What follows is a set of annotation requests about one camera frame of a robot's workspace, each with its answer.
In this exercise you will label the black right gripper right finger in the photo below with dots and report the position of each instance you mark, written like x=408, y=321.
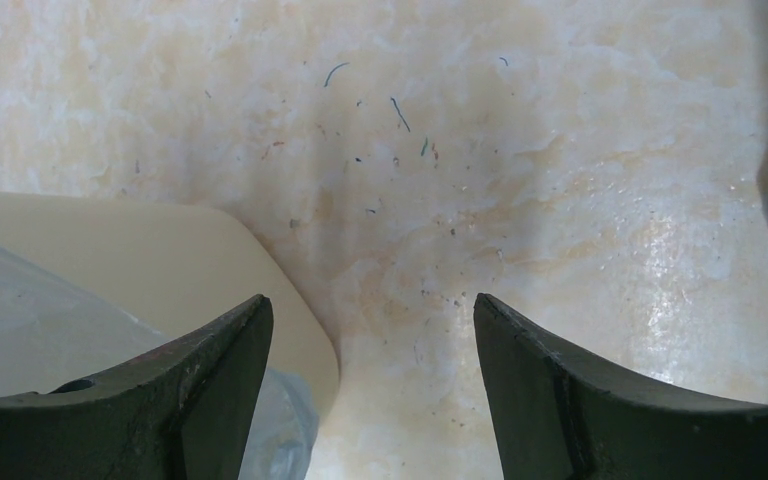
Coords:
x=560, y=411

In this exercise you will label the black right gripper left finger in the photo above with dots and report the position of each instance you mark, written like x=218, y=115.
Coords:
x=180, y=411

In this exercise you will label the beige plastic trash bin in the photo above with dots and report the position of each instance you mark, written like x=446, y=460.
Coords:
x=173, y=267

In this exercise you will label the light blue trash bag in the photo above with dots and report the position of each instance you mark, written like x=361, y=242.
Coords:
x=52, y=332

